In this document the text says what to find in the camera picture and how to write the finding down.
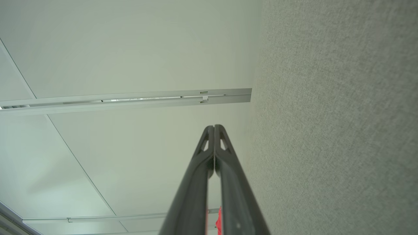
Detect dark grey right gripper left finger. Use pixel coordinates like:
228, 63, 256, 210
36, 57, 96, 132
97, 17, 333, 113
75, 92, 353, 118
159, 125, 215, 235

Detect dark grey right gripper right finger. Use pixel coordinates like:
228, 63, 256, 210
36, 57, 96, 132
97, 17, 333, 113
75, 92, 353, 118
214, 124, 271, 235

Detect red shorts with white stripe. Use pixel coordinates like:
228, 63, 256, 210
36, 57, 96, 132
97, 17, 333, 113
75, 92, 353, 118
215, 206, 222, 235

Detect grey fabric sofa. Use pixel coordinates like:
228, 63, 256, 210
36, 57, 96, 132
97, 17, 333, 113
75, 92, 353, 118
243, 0, 418, 235

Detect grey slotted corner post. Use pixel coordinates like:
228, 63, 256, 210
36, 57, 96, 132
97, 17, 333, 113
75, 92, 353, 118
23, 209, 220, 224

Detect grey partition post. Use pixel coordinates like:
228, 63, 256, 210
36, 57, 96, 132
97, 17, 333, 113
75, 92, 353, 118
0, 95, 252, 115
0, 88, 252, 107

